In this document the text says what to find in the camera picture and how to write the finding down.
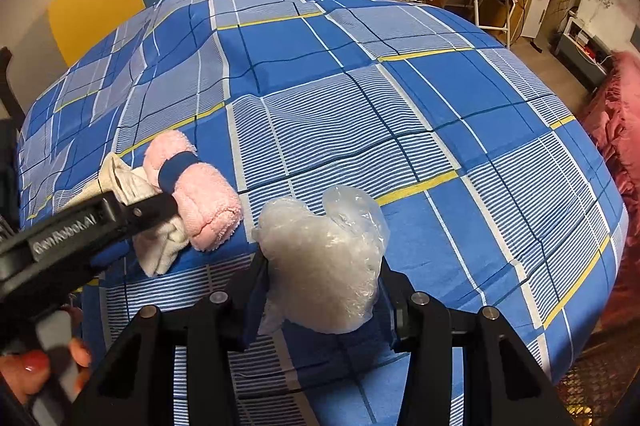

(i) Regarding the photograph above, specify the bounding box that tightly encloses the white storage shelf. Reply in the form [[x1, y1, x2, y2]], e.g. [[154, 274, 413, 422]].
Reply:
[[554, 11, 613, 92]]

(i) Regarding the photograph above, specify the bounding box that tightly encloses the pink towel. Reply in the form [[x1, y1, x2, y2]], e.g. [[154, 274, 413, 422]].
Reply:
[[143, 129, 243, 252]]

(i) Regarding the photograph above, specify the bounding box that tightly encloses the blue plaid bed sheet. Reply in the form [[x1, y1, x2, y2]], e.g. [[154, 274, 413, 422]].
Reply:
[[17, 0, 628, 425]]

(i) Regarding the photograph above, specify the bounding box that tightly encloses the clear plastic bag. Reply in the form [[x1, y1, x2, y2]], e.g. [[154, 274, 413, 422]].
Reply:
[[253, 186, 390, 334]]

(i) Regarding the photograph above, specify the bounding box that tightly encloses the person left hand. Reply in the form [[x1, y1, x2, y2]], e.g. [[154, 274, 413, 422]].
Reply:
[[0, 337, 94, 407]]

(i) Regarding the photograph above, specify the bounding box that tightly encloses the white cloth sock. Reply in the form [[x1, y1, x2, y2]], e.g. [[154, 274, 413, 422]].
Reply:
[[63, 152, 189, 278]]

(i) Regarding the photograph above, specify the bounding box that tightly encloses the red pink blanket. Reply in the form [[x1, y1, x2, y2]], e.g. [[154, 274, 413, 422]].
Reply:
[[579, 51, 639, 330]]

